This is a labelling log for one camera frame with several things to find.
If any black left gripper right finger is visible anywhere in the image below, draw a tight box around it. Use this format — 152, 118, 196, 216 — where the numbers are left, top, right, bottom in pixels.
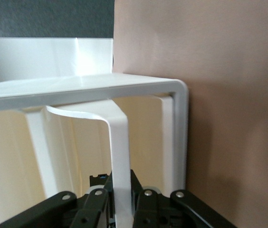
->
130, 169, 236, 228

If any cream plastic drawer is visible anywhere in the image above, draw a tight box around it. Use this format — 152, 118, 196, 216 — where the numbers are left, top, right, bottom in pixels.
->
0, 106, 47, 209
45, 95, 174, 198

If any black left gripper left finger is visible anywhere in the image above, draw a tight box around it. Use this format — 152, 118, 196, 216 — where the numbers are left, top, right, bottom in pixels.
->
0, 171, 114, 228

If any white drawer cabinet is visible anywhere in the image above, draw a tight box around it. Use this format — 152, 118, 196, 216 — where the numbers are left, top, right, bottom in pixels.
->
0, 37, 190, 190

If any white drawer pull strap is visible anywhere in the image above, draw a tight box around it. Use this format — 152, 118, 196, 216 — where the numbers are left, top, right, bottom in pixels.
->
46, 98, 134, 228

